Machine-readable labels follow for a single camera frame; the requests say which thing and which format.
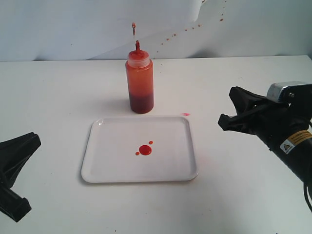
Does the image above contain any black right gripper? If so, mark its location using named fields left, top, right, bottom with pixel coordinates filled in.
left=217, top=86, right=312, bottom=183

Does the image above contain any red sauce squeeze bottle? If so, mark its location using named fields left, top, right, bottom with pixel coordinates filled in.
left=125, top=22, right=154, bottom=114

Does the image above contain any white rectangular tray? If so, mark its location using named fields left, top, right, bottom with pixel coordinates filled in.
left=80, top=116, right=199, bottom=184

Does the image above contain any red sauce puddle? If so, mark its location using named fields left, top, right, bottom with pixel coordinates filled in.
left=135, top=141, right=154, bottom=156

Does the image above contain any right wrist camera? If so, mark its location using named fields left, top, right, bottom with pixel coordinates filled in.
left=266, top=81, right=312, bottom=120

